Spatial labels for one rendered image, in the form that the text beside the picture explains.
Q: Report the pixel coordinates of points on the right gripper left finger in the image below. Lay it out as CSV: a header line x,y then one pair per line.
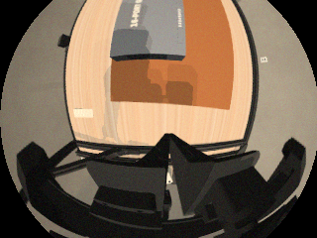
x,y
145,175

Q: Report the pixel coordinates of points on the brown wooden stand with white legs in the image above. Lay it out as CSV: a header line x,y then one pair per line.
x,y
203,78

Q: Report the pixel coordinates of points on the cream plastic wedge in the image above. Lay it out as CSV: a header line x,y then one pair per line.
x,y
83,112

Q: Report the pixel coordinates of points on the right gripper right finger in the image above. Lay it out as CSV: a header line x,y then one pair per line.
x,y
195,171

